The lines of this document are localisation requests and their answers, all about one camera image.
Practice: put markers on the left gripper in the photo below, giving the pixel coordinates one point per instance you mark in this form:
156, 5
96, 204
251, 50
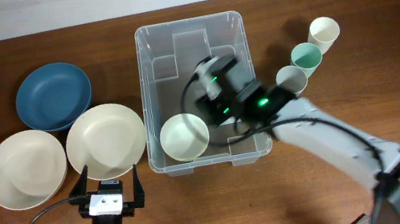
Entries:
127, 207

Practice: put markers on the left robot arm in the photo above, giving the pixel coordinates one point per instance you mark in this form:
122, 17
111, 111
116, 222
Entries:
107, 219

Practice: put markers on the beige plate near bin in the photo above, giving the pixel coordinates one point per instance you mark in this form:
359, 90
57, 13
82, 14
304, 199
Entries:
108, 140

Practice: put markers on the white bowl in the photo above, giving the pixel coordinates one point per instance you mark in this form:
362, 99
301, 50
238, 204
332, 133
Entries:
184, 137

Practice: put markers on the dark blue plate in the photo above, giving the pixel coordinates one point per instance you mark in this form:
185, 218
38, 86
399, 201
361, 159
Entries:
53, 96

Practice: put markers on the clear plastic storage bin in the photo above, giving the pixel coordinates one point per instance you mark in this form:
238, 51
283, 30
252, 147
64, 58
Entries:
167, 54

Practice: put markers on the mint green cup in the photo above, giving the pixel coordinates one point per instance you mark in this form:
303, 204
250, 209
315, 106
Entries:
307, 57

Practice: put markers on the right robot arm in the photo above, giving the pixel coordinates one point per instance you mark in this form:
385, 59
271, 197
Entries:
371, 161

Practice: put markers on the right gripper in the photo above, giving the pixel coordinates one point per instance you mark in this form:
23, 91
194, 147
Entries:
206, 107

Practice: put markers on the grey cup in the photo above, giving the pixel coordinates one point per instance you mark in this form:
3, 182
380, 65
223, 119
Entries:
292, 78

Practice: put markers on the white cup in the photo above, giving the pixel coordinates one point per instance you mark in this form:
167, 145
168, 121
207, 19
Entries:
323, 32

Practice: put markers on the beige plate far left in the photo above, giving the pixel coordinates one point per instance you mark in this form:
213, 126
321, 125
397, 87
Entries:
33, 167

